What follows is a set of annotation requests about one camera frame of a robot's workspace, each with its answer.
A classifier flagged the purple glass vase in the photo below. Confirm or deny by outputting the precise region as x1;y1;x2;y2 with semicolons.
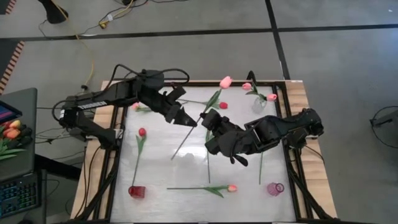
266;182;285;197

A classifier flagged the red glass vase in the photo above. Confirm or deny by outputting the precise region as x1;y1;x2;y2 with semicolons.
127;185;147;199

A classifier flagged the black diagonal support strut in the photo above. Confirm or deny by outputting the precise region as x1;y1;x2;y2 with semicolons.
284;155;338;223
74;146;119;223

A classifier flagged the black cable ring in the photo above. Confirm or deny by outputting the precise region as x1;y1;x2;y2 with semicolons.
368;105;398;161

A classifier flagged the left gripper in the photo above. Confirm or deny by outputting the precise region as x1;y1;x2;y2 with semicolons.
146;86;198;127

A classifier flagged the backlit black keyboard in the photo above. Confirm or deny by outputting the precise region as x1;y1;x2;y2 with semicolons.
0;172;43;218

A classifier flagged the black rail bar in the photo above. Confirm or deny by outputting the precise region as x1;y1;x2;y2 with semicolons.
111;77;189;82

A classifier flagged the black stand base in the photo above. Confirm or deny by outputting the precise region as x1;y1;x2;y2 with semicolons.
37;0;69;25

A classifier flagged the black table frame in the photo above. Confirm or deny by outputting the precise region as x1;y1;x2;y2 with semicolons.
105;81;302;224

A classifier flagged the yellow floor cable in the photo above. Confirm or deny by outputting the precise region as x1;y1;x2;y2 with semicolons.
51;0;135;124

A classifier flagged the grey floor stand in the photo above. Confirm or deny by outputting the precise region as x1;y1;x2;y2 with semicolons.
369;110;398;128

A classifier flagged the clear glass vase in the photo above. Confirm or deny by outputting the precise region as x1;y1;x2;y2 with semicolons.
251;96;268;114

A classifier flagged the dark tablet screen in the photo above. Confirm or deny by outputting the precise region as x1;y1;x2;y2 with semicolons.
0;100;23;124

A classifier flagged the black floor cable bundle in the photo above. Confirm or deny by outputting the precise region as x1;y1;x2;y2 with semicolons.
35;90;99;146

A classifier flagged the red artificial tulip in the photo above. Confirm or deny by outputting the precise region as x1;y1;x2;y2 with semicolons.
178;98;229;111
131;127;148;187
258;151;264;185

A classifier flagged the orange tulip bunch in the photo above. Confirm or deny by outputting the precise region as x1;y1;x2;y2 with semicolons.
0;119;34;161

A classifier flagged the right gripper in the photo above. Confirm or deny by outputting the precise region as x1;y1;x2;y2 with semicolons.
201;109;233;133

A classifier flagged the grey side desk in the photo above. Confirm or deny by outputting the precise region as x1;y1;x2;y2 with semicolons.
0;87;39;183

